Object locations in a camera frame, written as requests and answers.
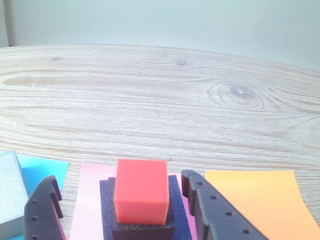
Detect small red cube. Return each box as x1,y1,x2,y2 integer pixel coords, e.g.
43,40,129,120
113,158,169,225

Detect medium dark block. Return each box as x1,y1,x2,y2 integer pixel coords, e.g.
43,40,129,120
99,174,193,240

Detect small dark cube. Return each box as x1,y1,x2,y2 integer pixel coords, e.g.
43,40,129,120
107,176,176,240

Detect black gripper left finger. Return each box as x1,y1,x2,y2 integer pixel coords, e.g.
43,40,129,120
23,174,66,240

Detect large grey block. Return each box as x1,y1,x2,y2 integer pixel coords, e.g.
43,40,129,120
0,149,31,238

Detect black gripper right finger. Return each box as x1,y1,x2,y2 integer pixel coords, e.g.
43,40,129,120
180,169,270,240

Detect orange paper sheet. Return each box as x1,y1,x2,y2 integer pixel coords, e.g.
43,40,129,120
204,169,320,240

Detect pink paper sheet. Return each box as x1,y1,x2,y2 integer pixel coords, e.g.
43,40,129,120
68,161,200,240

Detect blue paper sheet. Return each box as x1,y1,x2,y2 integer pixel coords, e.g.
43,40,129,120
15,153,71,198

